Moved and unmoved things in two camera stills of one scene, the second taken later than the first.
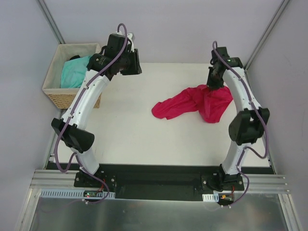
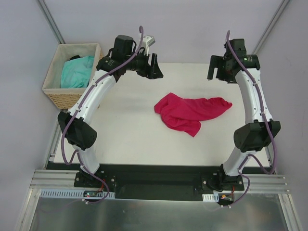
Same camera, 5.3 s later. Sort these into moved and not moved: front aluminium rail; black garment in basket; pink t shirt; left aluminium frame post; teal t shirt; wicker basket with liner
Moved: pink t shirt; wicker basket with liner
Not moved: front aluminium rail; left aluminium frame post; black garment in basket; teal t shirt
